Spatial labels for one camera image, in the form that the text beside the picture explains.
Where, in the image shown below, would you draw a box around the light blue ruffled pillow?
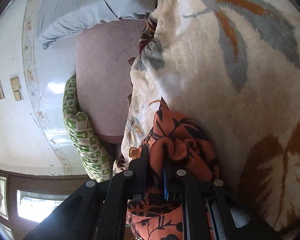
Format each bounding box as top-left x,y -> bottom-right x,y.
36,0 -> 157,49

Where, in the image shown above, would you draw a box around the black cable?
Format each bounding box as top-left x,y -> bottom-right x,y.
103,0 -> 151,20

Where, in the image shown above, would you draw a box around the wall switch plate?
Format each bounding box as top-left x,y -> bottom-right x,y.
10,77 -> 23,101

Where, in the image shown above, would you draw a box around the green white patterned pillow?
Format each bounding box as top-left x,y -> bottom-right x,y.
62,74 -> 112,183

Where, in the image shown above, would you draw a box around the mauve bed sheet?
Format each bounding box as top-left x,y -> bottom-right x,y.
76,20 -> 146,144

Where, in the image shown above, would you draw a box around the cream leaf-pattern fleece blanket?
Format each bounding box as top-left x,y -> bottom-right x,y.
121,0 -> 300,231

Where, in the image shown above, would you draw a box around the wooden framed window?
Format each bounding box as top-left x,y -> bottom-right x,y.
0,170 -> 88,239

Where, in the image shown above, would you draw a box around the orange floral garment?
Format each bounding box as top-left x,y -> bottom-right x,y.
126,108 -> 219,239

